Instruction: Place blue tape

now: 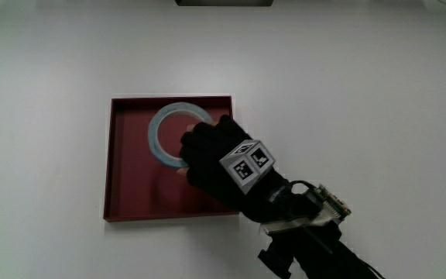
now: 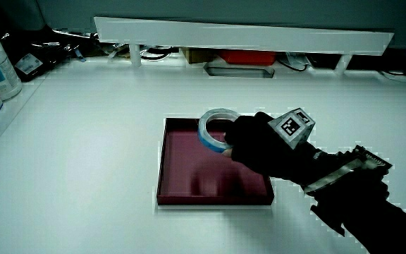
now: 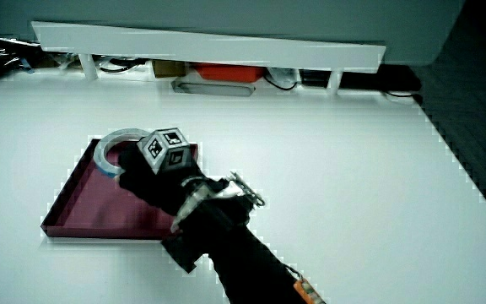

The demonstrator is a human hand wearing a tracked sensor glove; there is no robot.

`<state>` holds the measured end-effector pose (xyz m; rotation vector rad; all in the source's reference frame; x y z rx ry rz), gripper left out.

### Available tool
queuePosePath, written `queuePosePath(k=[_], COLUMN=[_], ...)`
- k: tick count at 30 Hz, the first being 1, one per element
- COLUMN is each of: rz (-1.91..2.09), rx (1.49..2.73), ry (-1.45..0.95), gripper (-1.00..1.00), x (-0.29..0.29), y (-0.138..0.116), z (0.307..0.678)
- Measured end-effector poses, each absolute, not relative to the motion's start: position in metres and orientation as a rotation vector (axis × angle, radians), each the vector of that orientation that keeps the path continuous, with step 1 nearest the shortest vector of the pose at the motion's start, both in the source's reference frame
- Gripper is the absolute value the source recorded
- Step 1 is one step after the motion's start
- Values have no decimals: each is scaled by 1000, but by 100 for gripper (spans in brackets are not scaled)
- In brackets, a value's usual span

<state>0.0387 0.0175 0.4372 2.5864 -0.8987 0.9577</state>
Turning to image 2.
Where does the black bag with white label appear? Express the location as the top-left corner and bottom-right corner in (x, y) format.
(2, 31), (73, 83)

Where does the black cable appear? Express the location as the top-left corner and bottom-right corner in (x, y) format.
(140, 47), (173, 61)
(276, 56), (309, 73)

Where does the maroon square tray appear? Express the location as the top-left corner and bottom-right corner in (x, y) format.
(156, 117), (275, 207)

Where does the red box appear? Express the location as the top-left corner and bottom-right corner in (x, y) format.
(219, 49), (277, 67)

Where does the brown cardboard box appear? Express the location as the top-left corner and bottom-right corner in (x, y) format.
(180, 47), (215, 65)

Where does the blue tape roll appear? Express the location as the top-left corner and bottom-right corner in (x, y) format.
(197, 108), (241, 154)

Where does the white raised shelf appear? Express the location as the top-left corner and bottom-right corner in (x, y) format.
(94, 16), (395, 68)

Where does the grey flat tray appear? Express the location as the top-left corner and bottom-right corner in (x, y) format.
(204, 62), (276, 79)

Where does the person's right hand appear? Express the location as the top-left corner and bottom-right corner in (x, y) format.
(223, 107), (319, 185)

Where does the person's right forearm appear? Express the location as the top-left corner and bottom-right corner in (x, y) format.
(301, 144), (406, 254)

